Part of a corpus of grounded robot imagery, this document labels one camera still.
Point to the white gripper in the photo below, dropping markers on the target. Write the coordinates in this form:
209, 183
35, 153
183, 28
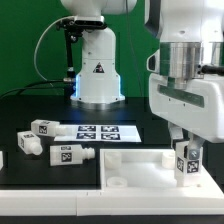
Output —
198, 109

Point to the white square tabletop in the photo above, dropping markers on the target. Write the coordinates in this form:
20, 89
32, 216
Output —
137, 168

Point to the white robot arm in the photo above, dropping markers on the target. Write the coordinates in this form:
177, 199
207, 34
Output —
186, 85

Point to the white obstacle fence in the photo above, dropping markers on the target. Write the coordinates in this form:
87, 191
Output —
206, 199

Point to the white sheet with tags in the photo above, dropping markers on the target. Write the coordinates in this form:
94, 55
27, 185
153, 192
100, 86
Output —
105, 133

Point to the white part at left edge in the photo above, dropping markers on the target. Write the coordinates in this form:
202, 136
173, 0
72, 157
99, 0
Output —
1, 160

